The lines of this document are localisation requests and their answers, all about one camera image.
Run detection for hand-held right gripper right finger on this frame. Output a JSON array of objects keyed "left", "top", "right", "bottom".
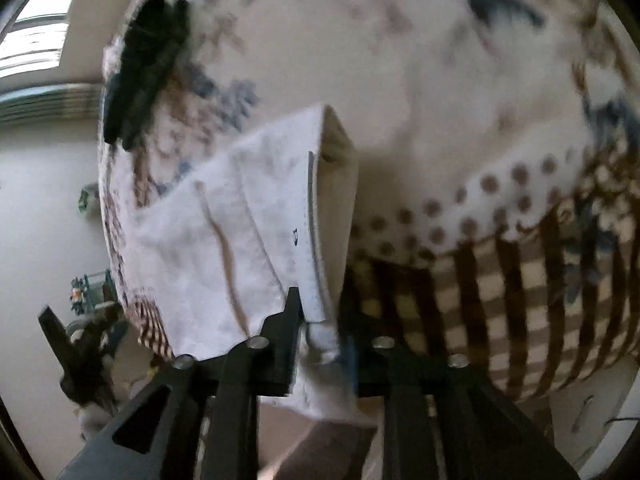
[{"left": 342, "top": 305, "right": 581, "bottom": 480}]

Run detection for teal shelf rack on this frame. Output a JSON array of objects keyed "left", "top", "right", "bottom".
[{"left": 70, "top": 269, "right": 118, "bottom": 317}]

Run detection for white pants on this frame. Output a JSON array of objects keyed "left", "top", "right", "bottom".
[{"left": 122, "top": 102, "right": 381, "bottom": 428}]

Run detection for bed with floral quilt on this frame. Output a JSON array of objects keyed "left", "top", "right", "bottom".
[{"left": 97, "top": 0, "right": 640, "bottom": 401}]

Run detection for white nightstand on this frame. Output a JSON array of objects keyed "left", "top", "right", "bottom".
[{"left": 547, "top": 347, "right": 640, "bottom": 468}]

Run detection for window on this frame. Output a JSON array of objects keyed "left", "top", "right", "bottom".
[{"left": 0, "top": 0, "right": 91, "bottom": 78}]

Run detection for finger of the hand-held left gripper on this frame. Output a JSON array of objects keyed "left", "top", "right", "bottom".
[{"left": 37, "top": 304, "right": 88, "bottom": 376}]

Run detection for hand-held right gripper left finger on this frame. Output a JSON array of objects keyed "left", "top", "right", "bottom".
[{"left": 56, "top": 287, "right": 306, "bottom": 480}]

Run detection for folded dark blue jeans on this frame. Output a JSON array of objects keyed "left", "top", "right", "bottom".
[{"left": 102, "top": 0, "right": 193, "bottom": 152}]

